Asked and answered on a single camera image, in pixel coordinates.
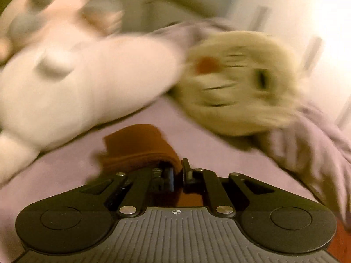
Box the yellow round plush cushion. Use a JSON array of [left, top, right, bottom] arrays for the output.
[[170, 31, 305, 137]]

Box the lilac fleece duvet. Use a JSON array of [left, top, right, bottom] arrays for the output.
[[151, 18, 351, 226]]

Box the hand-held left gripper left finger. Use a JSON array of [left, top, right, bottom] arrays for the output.
[[80, 167, 176, 216]]

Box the brown knit garment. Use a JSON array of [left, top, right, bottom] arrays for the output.
[[85, 124, 209, 208]]

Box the white and grey plush toy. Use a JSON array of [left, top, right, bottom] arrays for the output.
[[0, 0, 187, 187]]

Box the white wardrobe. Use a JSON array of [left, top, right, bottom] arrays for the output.
[[227, 0, 351, 135]]

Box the lilac bed sheet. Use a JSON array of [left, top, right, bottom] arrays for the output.
[[0, 94, 330, 252]]

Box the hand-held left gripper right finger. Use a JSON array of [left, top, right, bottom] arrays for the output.
[[181, 158, 275, 216]]

